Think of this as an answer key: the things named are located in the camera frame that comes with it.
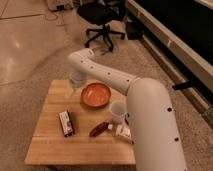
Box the black office chair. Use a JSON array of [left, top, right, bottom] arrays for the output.
[[77, 0, 125, 51]]

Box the black and white box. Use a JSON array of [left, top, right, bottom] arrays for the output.
[[59, 111, 75, 137]]

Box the long white bench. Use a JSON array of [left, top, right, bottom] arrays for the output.
[[126, 0, 213, 129]]

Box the orange ceramic bowl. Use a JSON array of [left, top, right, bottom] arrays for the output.
[[81, 82, 111, 108]]

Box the grey device on floor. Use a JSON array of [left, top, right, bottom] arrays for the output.
[[46, 0, 74, 11]]

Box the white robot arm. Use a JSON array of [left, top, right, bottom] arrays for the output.
[[68, 48, 187, 171]]

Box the white packaged item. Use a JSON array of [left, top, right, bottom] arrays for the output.
[[115, 125, 131, 139]]

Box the white plastic cup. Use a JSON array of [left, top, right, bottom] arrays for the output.
[[109, 101, 127, 124]]

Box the wooden table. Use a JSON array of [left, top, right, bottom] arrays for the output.
[[25, 80, 135, 166]]

